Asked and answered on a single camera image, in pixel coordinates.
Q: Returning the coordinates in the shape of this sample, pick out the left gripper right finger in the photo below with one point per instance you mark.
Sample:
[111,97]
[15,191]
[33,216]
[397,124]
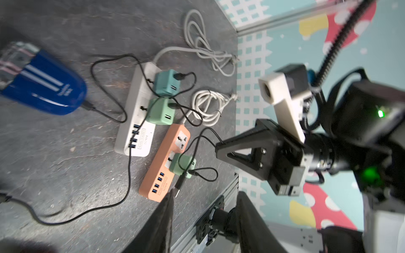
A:
[253,233]

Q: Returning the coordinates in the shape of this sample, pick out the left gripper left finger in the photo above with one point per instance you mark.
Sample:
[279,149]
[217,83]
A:
[155,236]

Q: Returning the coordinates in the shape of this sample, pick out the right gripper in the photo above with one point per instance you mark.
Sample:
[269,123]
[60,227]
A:
[269,153]

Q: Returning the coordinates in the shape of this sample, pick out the orange power strip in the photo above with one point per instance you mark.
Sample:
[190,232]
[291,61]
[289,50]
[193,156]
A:
[158,179]

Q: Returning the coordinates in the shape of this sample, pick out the green charger adapter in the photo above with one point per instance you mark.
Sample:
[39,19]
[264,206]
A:
[159,112]
[180,163]
[167,83]

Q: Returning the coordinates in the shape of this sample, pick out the white power strip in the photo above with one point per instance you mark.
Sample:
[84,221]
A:
[135,136]

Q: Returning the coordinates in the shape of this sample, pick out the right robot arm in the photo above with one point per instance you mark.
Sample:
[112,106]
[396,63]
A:
[362,131]

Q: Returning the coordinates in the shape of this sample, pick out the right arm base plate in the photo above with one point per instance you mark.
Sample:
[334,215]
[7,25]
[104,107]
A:
[217,222]

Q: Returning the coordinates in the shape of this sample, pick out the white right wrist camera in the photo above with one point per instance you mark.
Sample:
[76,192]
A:
[287,89]

